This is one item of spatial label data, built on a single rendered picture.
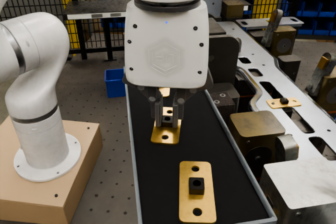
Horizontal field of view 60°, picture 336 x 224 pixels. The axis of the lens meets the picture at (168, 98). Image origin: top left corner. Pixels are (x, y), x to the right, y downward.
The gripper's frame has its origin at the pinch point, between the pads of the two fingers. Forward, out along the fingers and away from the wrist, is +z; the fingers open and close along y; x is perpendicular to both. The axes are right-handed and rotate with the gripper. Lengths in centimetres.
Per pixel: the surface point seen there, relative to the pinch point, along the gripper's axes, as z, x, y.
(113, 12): 16, 97, -36
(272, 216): 2.1, -14.3, 12.2
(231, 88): 10.7, 25.0, 12.1
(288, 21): 19, 100, 44
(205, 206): 2.4, -13.7, 5.5
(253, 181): 2.1, -9.9, 11.0
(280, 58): 20, 62, 32
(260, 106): 18.7, 30.2, 20.7
